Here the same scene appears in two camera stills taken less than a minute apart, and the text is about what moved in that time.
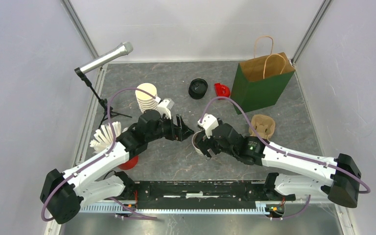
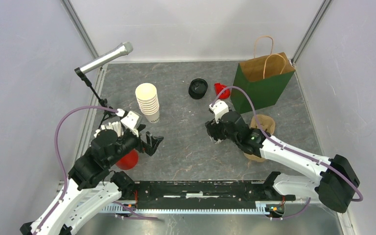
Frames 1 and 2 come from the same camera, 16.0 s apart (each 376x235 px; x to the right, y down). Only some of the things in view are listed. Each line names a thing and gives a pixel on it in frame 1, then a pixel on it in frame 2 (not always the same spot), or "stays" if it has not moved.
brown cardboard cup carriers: (264, 125) stays
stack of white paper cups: (145, 101) stays
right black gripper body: (204, 142) → (212, 126)
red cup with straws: (103, 139) stays
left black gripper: (176, 133) → (153, 141)
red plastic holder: (222, 90) stays
